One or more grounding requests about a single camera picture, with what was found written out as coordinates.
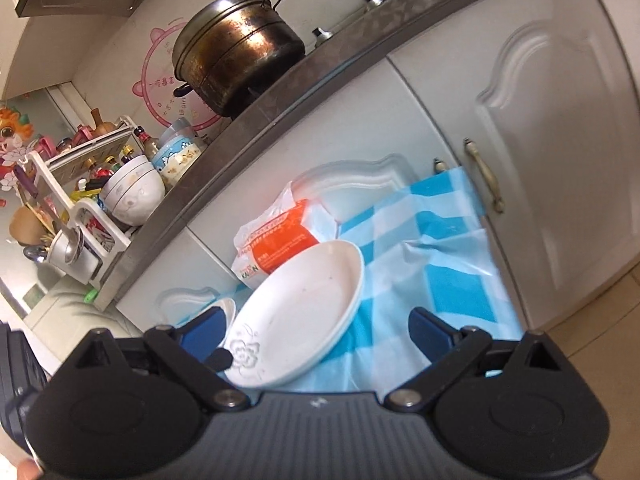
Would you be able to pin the blue floral bowl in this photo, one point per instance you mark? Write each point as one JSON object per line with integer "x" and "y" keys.
{"x": 180, "y": 160}

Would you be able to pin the small metal latch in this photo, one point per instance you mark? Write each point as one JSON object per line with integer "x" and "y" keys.
{"x": 440, "y": 166}

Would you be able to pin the white floral plate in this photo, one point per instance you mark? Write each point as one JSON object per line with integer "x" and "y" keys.
{"x": 300, "y": 305}

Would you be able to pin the metal steamer pot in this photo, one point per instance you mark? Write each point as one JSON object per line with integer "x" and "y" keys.
{"x": 235, "y": 55}

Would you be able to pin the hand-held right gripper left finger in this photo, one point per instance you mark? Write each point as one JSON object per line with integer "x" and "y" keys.
{"x": 206, "y": 329}

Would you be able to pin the steel-edged kitchen counter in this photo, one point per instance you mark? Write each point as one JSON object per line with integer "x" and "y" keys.
{"x": 310, "y": 80}

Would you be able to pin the white plastic storage rack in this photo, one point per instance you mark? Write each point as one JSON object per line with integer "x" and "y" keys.
{"x": 115, "y": 242}

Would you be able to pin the metal knob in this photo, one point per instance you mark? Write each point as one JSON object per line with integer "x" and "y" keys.
{"x": 322, "y": 36}

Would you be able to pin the pink round wall sticker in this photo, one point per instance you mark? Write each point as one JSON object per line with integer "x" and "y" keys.
{"x": 160, "y": 75}

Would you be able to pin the white gold-rimmed bowl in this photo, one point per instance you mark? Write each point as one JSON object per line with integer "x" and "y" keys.
{"x": 131, "y": 166}
{"x": 132, "y": 202}

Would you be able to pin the dark sauce bottle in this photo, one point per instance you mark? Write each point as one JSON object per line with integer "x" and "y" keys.
{"x": 146, "y": 142}

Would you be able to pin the wooden scoop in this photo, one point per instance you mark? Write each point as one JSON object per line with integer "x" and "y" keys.
{"x": 27, "y": 225}

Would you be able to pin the small white dish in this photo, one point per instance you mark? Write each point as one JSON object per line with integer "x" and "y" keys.
{"x": 229, "y": 310}

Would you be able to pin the brown bottle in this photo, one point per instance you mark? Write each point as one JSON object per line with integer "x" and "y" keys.
{"x": 102, "y": 121}

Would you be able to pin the orange cartoon sticker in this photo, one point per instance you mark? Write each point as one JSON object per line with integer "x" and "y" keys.
{"x": 12, "y": 140}

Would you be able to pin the pale grey appliance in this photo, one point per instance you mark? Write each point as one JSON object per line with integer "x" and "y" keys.
{"x": 75, "y": 310}

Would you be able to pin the white embossed cabinet door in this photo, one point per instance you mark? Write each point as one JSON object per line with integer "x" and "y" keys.
{"x": 165, "y": 270}
{"x": 350, "y": 125}

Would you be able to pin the metal ladle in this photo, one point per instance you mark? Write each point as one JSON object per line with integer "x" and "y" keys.
{"x": 67, "y": 250}

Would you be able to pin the blue white checkered cloth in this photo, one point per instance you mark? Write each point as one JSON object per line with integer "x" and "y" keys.
{"x": 440, "y": 280}

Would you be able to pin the orange package in plastic bag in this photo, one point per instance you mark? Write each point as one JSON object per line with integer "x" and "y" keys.
{"x": 280, "y": 245}

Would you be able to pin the dark ribbed object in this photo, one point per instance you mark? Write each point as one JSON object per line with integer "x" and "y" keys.
{"x": 17, "y": 385}

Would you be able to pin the light blue bowl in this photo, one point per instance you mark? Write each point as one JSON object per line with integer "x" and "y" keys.
{"x": 179, "y": 130}

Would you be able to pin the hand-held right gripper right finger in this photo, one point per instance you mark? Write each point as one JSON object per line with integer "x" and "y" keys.
{"x": 425, "y": 332}

